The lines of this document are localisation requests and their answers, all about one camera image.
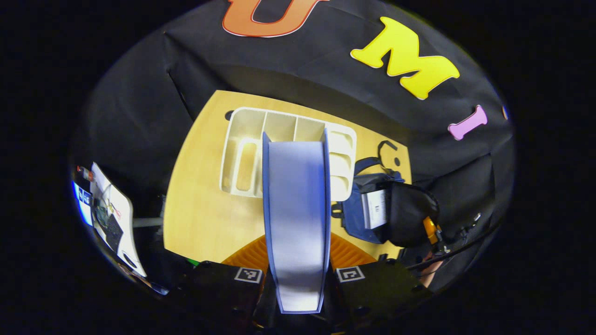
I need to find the white plastic bookshelf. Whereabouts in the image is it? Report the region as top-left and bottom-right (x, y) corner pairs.
(219, 106), (358, 202)

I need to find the white paper sheet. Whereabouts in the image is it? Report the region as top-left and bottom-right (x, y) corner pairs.
(89, 162), (148, 278)

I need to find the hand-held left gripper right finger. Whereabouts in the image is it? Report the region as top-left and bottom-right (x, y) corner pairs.
(323, 232), (423, 322)

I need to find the blue schoolbag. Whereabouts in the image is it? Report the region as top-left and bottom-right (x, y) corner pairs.
(332, 140), (440, 248)

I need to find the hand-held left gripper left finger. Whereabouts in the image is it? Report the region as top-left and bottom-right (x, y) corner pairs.
(178, 234), (279, 328)

